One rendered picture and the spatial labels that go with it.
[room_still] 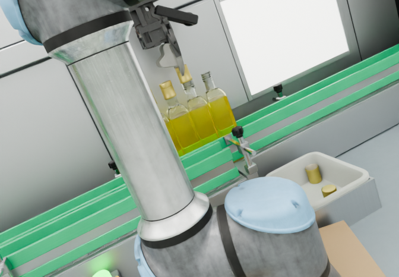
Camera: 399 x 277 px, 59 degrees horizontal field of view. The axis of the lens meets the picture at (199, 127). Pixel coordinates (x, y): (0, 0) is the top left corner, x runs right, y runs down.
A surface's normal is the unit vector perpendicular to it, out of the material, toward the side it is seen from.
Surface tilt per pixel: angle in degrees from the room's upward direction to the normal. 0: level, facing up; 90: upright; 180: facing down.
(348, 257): 1
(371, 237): 0
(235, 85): 90
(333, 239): 1
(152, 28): 90
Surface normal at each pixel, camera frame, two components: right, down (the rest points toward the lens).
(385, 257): -0.36, -0.89
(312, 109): 0.30, 0.17
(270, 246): -0.18, 0.26
